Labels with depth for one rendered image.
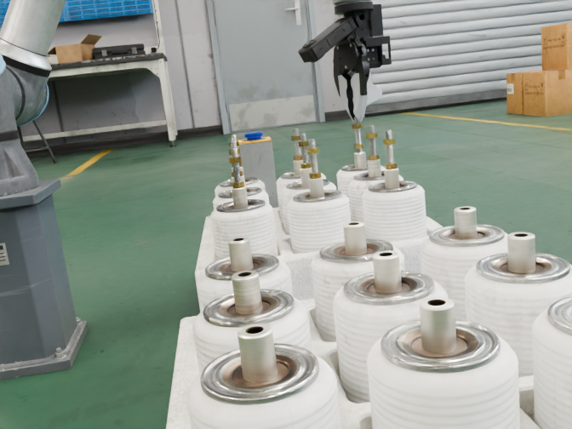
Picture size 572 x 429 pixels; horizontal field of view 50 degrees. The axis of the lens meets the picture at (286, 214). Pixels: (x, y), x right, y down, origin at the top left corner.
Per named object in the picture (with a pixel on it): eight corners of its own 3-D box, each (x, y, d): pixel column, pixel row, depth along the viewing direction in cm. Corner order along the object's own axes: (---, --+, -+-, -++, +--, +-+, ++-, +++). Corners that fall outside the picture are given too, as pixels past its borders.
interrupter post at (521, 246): (515, 277, 51) (514, 240, 51) (502, 270, 54) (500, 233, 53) (542, 274, 51) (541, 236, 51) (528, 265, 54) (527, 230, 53)
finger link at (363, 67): (372, 94, 111) (367, 44, 109) (366, 94, 110) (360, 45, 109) (357, 96, 115) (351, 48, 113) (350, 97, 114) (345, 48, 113)
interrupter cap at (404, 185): (422, 184, 96) (422, 180, 96) (409, 194, 90) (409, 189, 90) (376, 185, 100) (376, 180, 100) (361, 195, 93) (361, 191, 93)
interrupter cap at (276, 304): (203, 337, 46) (202, 328, 46) (204, 303, 54) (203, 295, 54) (301, 322, 47) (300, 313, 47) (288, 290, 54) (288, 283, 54)
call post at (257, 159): (255, 284, 135) (237, 144, 128) (254, 275, 142) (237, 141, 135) (288, 280, 135) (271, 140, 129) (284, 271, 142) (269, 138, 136)
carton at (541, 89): (579, 112, 416) (578, 67, 410) (546, 117, 414) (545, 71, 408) (554, 111, 445) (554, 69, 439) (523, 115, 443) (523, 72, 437)
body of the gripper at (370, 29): (392, 67, 114) (388, 0, 111) (356, 71, 110) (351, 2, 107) (367, 71, 120) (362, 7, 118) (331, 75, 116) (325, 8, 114)
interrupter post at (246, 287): (236, 319, 49) (230, 281, 48) (234, 309, 51) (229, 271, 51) (265, 315, 49) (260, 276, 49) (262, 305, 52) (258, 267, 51)
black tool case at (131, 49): (94, 63, 530) (92, 50, 528) (143, 58, 541) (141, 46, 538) (94, 60, 498) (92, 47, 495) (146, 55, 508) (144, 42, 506)
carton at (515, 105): (543, 108, 474) (542, 69, 468) (560, 110, 451) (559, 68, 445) (506, 113, 472) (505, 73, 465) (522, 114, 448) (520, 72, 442)
